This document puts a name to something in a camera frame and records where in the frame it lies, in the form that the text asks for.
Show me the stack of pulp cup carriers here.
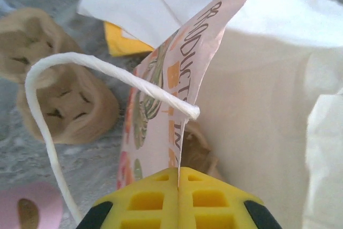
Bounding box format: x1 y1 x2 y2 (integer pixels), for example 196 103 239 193
0 8 121 144

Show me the pink tin holder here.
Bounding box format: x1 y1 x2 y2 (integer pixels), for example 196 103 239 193
0 182 64 229

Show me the yellow paper packet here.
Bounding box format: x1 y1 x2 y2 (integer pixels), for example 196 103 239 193
103 21 155 58

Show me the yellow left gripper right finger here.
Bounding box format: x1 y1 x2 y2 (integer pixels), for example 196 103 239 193
178 166 284 229

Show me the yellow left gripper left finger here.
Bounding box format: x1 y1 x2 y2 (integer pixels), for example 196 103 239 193
76 167 180 229

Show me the printed paper takeout bag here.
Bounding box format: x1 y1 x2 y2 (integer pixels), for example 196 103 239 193
25 0 343 229

